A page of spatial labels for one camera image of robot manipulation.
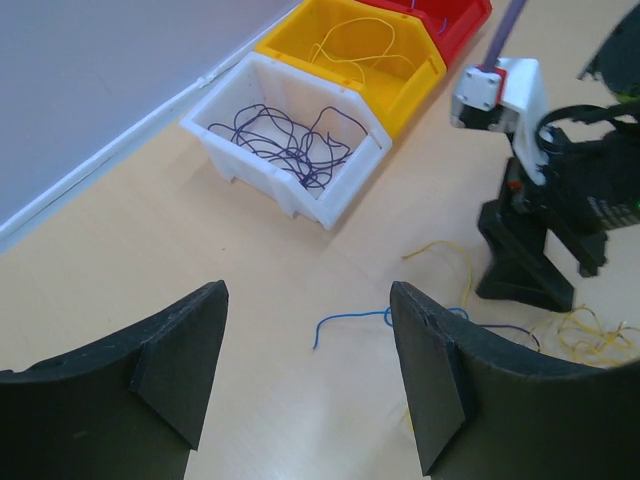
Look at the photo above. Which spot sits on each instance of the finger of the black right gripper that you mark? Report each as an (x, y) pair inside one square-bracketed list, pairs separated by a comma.
[(589, 251), (519, 270)]

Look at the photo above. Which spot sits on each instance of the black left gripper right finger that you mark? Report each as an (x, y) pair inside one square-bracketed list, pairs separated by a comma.
[(484, 407)]

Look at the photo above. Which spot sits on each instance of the yellow plastic bin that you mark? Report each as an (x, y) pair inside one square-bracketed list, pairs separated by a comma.
[(388, 58)]

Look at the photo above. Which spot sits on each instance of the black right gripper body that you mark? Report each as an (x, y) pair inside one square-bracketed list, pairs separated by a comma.
[(592, 186)]

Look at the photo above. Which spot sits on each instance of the red plastic bin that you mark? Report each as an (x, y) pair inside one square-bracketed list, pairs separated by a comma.
[(450, 23)]

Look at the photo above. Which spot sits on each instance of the white plastic bin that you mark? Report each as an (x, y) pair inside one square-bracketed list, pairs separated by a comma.
[(303, 141)]

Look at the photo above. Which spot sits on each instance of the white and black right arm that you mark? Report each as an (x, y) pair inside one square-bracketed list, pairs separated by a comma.
[(617, 64)]

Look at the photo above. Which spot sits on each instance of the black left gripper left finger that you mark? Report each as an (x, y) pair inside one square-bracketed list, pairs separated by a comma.
[(131, 405)]

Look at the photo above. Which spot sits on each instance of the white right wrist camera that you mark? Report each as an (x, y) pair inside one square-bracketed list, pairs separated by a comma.
[(510, 99)]

